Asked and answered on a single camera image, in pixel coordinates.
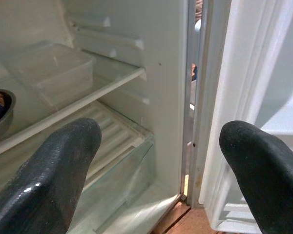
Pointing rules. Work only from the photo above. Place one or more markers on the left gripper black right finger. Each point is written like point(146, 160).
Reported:
point(271, 182)

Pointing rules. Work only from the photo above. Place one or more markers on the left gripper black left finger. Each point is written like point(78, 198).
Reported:
point(44, 185)

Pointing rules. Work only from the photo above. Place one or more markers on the fridge door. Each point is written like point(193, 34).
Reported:
point(258, 73)

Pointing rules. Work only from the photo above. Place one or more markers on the glass fridge shelf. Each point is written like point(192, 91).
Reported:
point(107, 80)

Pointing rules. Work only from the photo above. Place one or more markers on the grey fridge cabinet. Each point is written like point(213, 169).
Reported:
point(168, 73)

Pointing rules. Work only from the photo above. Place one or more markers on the white door shelf bin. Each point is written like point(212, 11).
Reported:
point(234, 219)

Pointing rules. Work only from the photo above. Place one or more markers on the steel bowl with food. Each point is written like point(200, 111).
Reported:
point(2, 114)

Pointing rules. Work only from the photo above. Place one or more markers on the clear crisper drawer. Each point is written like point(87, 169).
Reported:
point(127, 175)

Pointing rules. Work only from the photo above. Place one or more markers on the white ribbed crisper cover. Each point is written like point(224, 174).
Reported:
point(122, 134)

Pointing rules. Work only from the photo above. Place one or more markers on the clear plastic lidded container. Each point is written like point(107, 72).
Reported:
point(53, 70)

